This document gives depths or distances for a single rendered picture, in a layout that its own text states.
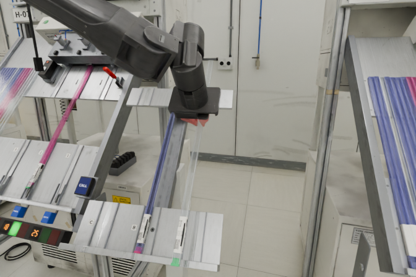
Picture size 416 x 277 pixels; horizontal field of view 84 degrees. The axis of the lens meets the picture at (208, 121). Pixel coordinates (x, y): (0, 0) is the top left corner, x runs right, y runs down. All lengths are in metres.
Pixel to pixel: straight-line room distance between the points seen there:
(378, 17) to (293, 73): 1.36
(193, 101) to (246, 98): 2.03
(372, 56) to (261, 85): 1.58
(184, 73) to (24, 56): 1.07
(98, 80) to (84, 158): 0.32
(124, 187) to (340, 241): 0.85
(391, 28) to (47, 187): 1.34
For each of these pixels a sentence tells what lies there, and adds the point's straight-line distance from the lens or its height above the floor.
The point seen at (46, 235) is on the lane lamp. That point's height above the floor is 0.66.
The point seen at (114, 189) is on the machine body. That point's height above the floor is 0.59.
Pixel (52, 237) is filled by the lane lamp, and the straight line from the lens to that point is 0.84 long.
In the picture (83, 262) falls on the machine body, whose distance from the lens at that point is 1.51.
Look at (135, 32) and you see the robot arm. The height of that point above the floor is 1.17.
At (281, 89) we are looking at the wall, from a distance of 2.43.
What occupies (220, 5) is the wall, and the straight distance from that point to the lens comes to 2.52.
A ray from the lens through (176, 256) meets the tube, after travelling 0.47.
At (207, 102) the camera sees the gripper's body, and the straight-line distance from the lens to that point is 0.46.
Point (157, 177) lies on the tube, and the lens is 0.61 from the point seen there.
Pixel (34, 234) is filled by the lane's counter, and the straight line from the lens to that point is 0.88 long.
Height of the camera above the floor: 1.13
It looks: 15 degrees down
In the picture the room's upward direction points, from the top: straight up
